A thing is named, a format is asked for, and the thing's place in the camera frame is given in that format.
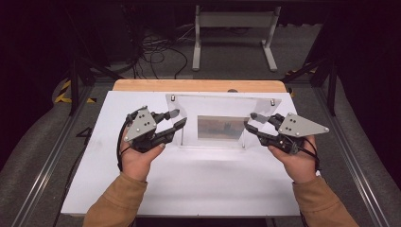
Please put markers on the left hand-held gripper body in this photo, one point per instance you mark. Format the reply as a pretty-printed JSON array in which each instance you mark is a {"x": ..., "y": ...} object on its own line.
[{"x": 142, "y": 124}]

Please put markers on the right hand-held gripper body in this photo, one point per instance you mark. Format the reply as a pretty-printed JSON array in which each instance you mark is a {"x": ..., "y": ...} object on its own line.
[{"x": 299, "y": 127}]

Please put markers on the photo print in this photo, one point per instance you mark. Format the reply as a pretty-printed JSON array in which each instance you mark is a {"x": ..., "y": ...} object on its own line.
[{"x": 220, "y": 127}]

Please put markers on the clear acrylic photo frame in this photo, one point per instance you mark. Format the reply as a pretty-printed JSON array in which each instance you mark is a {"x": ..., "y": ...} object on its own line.
[{"x": 220, "y": 105}]

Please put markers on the person's right hand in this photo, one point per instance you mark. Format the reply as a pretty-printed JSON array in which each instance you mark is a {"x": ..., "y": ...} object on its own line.
[{"x": 298, "y": 165}]

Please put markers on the person's left hand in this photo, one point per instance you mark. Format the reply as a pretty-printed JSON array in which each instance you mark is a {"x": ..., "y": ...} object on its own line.
[{"x": 138, "y": 164}]

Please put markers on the wooden table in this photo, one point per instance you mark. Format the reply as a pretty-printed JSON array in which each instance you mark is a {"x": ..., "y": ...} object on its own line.
[{"x": 189, "y": 85}]

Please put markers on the black metal stand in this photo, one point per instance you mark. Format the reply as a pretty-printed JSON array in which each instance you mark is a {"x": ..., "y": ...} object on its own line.
[
  {"x": 74, "y": 88},
  {"x": 331, "y": 88}
]

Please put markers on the yellow black floor tape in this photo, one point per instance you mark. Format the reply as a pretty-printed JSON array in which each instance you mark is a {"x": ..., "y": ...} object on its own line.
[
  {"x": 64, "y": 91},
  {"x": 299, "y": 72}
]

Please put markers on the white table board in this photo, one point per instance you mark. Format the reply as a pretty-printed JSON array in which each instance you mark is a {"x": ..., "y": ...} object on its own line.
[{"x": 205, "y": 183}]

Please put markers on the white metal stand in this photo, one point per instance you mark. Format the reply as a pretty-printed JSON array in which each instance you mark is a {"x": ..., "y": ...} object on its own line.
[{"x": 235, "y": 19}]

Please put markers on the aluminium floor rail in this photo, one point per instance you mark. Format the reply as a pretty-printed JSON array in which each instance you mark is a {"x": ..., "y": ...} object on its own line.
[
  {"x": 353, "y": 151},
  {"x": 47, "y": 164}
]

